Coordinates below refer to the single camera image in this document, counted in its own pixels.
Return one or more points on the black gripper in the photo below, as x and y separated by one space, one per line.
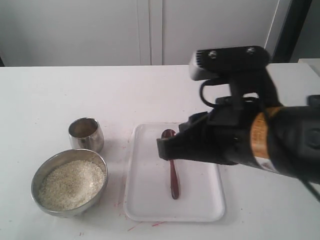
227 143

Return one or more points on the brown wooden spoon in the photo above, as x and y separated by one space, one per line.
174 183

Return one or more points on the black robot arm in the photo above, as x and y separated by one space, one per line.
284 139

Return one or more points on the small steel cup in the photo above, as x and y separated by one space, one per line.
86 133

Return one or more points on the steel bowl of rice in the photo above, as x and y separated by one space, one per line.
70 182

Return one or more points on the white plastic tray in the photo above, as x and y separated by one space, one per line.
148 197

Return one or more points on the white cabinet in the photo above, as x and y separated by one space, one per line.
132 32

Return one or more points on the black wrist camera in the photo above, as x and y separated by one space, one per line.
206 64

